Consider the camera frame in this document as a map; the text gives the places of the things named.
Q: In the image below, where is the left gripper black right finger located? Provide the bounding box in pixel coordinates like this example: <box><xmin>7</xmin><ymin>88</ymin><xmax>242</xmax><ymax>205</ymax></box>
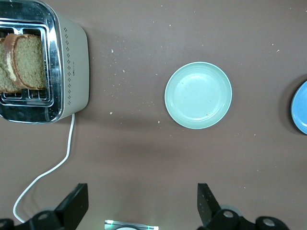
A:
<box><xmin>197</xmin><ymin>183</ymin><xmax>290</xmax><ymax>230</ymax></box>

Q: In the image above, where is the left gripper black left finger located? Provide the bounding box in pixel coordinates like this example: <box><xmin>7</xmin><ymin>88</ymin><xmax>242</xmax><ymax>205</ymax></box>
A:
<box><xmin>0</xmin><ymin>183</ymin><xmax>89</xmax><ymax>230</ymax></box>

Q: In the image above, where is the brown bread slice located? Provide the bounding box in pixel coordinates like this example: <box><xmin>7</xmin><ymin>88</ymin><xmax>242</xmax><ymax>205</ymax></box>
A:
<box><xmin>0</xmin><ymin>37</ymin><xmax>22</xmax><ymax>93</ymax></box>
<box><xmin>4</xmin><ymin>33</ymin><xmax>47</xmax><ymax>91</ymax></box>

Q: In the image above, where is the green round plate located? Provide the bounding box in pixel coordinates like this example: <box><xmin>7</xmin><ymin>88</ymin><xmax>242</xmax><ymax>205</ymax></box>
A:
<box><xmin>164</xmin><ymin>61</ymin><xmax>233</xmax><ymax>130</ymax></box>

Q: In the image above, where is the blue round plate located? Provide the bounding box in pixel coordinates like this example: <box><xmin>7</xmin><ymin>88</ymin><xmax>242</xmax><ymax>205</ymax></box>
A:
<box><xmin>290</xmin><ymin>80</ymin><xmax>307</xmax><ymax>135</ymax></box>

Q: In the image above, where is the beige chrome toaster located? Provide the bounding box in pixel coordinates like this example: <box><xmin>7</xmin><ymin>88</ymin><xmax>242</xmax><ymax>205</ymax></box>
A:
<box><xmin>0</xmin><ymin>0</ymin><xmax>91</xmax><ymax>125</ymax></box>

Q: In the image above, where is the white toaster power cable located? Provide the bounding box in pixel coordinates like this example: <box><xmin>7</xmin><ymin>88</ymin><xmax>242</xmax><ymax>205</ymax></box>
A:
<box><xmin>12</xmin><ymin>113</ymin><xmax>76</xmax><ymax>224</ymax></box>

